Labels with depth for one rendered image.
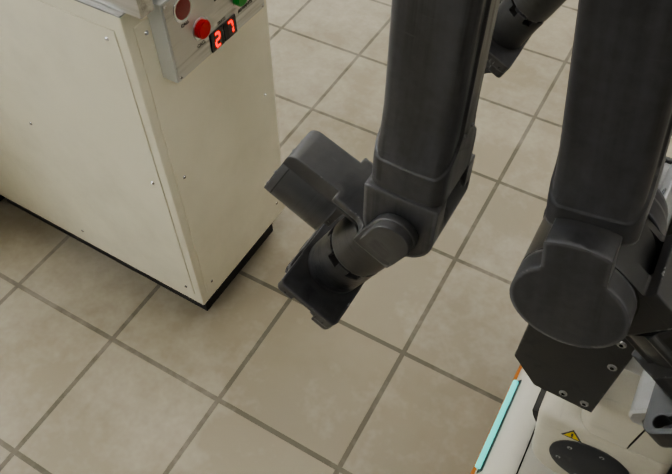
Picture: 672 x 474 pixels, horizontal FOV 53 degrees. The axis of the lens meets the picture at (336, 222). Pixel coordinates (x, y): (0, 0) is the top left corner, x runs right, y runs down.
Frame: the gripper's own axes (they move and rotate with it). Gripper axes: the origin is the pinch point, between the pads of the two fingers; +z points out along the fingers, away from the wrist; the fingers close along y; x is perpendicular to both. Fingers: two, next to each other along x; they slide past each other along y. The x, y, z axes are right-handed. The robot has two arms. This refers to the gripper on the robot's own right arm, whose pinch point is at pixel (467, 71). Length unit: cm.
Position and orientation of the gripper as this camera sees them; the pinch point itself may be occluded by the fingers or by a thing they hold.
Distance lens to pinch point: 99.3
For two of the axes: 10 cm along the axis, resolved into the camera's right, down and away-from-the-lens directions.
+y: -5.1, 6.8, -5.3
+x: 7.7, 6.3, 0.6
